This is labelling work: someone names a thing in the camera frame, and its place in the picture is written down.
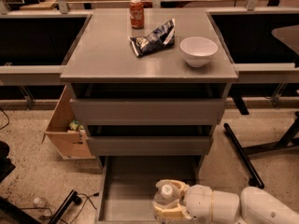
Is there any green yellow snack bag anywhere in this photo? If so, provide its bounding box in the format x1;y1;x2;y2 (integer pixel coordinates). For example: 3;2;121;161
69;119;84;131

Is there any grey open bottom drawer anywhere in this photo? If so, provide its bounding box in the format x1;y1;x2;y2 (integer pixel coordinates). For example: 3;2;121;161
94;156;201;224

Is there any black cable on floor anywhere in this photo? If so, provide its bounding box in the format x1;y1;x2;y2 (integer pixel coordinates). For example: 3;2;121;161
38;191;101;224

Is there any black table leg base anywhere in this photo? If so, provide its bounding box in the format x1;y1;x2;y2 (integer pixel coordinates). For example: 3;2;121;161
223;112;299;189

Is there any white bowl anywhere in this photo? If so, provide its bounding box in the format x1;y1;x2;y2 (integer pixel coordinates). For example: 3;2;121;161
180;36;218;67

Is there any grey left side rail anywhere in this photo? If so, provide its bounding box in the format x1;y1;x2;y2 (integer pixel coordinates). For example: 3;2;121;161
0;65;65;86

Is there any clear plastic water bottle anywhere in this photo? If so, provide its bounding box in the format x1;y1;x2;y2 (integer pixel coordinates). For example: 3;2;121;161
154;184;175;205

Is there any grey rail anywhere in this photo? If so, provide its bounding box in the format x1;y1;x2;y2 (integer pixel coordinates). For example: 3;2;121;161
0;65;65;86
235;63;299;84

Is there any orange soda can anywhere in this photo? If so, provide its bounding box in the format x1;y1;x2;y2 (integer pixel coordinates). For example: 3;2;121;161
129;0;144;29

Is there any dark blue chip bag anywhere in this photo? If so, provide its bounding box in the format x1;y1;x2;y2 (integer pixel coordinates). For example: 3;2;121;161
130;19;176;57

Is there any grey middle drawer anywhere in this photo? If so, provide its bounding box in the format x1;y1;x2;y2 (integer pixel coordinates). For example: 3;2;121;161
87;136;213;156

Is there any cardboard box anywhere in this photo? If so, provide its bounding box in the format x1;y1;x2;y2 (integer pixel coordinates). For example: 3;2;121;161
45;88;93;159

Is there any grey top drawer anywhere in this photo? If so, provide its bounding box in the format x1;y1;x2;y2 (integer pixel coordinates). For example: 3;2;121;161
70;99;224;125

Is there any black stand foot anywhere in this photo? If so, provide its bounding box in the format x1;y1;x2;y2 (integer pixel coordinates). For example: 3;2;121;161
0;190;81;224

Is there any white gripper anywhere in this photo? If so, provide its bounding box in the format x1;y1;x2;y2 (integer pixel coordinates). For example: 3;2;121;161
152;179;212;224

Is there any grey right side rail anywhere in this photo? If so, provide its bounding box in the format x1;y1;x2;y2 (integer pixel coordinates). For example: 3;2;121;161
235;63;299;84

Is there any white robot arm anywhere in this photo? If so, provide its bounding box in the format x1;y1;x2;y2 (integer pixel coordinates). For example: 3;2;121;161
152;179;299;224

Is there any grey drawer cabinet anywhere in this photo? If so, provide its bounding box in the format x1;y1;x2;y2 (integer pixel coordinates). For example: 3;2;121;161
60;7;239;166

